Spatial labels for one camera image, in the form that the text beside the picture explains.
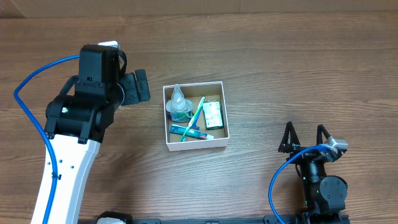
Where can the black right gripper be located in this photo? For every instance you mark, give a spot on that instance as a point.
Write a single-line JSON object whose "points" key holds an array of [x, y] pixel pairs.
{"points": [[306, 151]]}

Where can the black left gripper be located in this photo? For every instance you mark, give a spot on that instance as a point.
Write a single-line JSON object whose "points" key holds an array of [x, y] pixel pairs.
{"points": [[137, 88]]}

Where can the clear soap pump bottle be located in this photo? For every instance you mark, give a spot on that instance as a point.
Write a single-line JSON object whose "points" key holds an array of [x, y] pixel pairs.
{"points": [[178, 108]]}

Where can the green white soap packet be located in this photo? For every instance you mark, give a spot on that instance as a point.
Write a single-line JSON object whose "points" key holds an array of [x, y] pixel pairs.
{"points": [[213, 115]]}

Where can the green toothpaste tube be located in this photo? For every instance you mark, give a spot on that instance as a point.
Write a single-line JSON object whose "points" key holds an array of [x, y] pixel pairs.
{"points": [[192, 133]]}

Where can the green white toothbrush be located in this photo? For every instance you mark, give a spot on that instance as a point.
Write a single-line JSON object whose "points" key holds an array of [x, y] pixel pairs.
{"points": [[191, 122]]}

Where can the blue disposable razor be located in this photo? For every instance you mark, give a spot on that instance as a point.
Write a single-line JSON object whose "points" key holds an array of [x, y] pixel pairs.
{"points": [[195, 119]]}

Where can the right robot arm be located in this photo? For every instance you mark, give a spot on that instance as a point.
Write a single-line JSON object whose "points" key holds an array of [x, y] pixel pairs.
{"points": [[324, 195]]}

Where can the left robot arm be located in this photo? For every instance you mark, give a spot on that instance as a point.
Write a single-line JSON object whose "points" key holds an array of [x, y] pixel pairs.
{"points": [[76, 122]]}

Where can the white cardboard box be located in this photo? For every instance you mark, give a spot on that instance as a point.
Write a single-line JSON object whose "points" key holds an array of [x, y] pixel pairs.
{"points": [[213, 91]]}

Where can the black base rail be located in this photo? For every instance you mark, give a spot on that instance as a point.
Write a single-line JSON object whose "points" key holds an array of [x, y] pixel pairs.
{"points": [[267, 219]]}

